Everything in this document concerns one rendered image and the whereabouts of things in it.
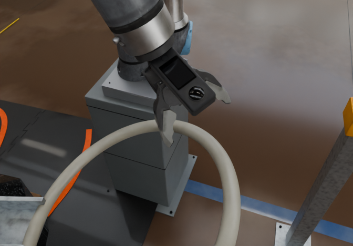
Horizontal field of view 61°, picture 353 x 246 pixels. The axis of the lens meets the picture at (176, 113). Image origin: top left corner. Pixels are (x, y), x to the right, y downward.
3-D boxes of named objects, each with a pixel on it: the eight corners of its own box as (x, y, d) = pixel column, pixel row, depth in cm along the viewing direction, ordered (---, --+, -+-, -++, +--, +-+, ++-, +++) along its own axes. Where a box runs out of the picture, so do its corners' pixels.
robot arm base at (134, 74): (127, 54, 155) (124, 37, 148) (162, 61, 151) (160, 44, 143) (110, 77, 143) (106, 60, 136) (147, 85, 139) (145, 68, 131)
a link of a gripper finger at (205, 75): (221, 75, 56) (184, 62, 51) (226, 79, 55) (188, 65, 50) (210, 98, 57) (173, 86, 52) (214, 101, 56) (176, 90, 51)
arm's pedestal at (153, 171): (136, 140, 235) (118, 45, 175) (197, 156, 221) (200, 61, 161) (104, 193, 202) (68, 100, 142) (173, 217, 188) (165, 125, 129)
